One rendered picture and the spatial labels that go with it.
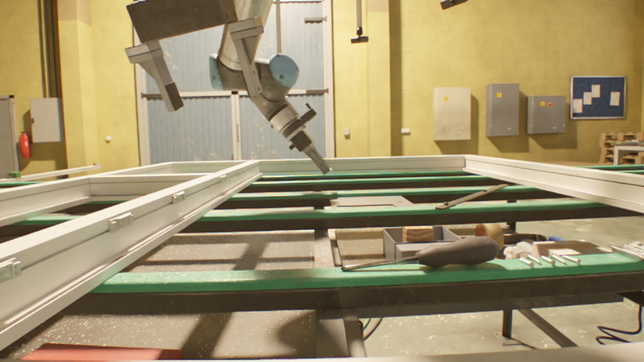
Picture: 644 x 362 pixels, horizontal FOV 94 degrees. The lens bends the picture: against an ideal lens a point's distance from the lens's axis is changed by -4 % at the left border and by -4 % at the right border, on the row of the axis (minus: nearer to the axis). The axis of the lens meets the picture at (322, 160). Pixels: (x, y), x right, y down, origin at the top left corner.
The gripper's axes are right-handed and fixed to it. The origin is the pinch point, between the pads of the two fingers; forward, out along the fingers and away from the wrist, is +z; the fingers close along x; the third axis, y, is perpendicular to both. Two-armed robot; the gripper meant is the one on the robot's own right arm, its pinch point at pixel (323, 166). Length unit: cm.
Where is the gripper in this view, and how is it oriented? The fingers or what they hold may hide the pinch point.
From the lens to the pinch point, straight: 101.1
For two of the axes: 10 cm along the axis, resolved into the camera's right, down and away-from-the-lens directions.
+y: -7.7, 6.3, 0.6
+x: -0.2, 0.7, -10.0
